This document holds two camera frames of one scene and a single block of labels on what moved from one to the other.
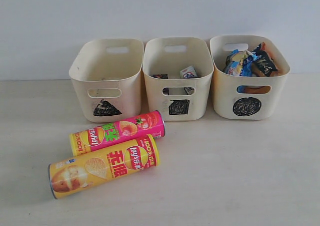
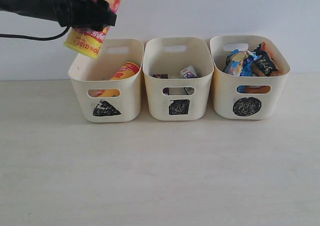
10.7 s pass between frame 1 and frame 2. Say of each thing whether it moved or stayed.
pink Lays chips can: moved
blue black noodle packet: stayed
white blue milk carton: stayed
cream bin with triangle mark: stayed
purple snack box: stayed
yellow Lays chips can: moved
